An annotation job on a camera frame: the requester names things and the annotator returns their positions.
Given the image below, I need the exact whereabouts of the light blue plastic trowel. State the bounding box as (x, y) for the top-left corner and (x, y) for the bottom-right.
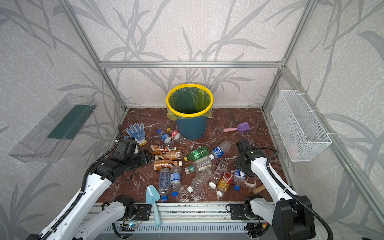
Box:
(146, 185), (162, 227)

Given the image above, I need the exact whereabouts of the small blue label water bottle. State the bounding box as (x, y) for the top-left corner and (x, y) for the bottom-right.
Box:
(234, 170), (246, 191)

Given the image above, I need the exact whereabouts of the clear acrylic wall shelf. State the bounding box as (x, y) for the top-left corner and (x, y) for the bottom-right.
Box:
(9, 94), (97, 163)

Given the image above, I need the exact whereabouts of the aluminium front rail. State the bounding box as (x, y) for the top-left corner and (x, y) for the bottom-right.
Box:
(86, 201), (313, 224)

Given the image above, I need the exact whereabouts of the white wire mesh basket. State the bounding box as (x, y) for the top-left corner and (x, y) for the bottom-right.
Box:
(271, 90), (332, 162)

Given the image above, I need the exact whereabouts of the blue dotted work glove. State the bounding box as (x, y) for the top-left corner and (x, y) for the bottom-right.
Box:
(125, 123), (148, 146)

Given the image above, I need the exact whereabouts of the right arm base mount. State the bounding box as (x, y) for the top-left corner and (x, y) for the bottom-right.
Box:
(226, 203), (249, 221)

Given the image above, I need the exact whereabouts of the clear ribbed bottle white cap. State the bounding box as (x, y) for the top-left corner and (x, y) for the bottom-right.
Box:
(187, 168), (213, 193)

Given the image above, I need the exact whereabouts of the bottom brown coffee bottle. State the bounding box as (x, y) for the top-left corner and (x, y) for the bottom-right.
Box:
(154, 160), (183, 171)

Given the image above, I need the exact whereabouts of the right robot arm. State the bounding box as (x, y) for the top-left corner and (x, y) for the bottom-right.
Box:
(235, 140), (334, 240)

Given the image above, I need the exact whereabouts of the green Sprite bottle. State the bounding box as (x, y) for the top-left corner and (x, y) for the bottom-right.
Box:
(184, 146), (210, 162)

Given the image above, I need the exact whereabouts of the red label bottle yellow cap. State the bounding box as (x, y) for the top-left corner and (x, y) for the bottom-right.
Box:
(167, 128), (186, 143)

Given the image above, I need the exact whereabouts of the yellow-green bin liner bag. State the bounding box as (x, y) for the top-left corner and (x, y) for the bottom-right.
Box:
(166, 84), (214, 121)

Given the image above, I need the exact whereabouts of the blue-cap water bottle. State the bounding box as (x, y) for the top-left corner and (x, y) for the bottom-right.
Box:
(170, 166), (182, 197)
(159, 168), (170, 202)

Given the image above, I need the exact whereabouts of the middle brown coffee bottle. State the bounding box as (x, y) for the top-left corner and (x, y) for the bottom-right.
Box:
(155, 150), (183, 161)

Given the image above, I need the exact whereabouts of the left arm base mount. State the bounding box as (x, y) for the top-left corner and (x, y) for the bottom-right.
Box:
(121, 204), (152, 221)

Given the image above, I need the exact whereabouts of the Pepsi bottle blue cap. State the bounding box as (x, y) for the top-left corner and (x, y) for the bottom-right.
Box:
(157, 129), (174, 148)

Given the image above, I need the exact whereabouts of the wooden handle tool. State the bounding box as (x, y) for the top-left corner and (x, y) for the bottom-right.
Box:
(253, 185), (266, 195)

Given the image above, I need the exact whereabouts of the orange red juice bottle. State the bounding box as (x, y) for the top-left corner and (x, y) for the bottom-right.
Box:
(217, 171), (234, 198)

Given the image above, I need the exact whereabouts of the brown coffee bottle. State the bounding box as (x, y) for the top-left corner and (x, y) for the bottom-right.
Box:
(154, 160), (183, 171)
(155, 150), (183, 161)
(150, 145), (177, 155)

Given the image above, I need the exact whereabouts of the small circuit board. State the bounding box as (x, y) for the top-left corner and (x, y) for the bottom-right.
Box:
(119, 223), (141, 232)

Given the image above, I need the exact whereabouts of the top brown coffee bottle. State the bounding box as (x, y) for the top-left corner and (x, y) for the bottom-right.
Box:
(150, 145), (177, 155)

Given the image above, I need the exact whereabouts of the purple pink toy scoop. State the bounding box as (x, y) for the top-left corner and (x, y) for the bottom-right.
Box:
(223, 122), (251, 133)

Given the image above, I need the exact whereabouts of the clear square bottle green-white cap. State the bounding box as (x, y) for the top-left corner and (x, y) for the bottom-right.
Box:
(185, 155), (214, 175)

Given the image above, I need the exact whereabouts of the teal bin with yellow rim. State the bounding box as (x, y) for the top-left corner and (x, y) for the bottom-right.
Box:
(165, 83), (214, 141)

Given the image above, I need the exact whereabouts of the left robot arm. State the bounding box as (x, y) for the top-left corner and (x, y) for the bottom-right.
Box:
(27, 137), (153, 240)

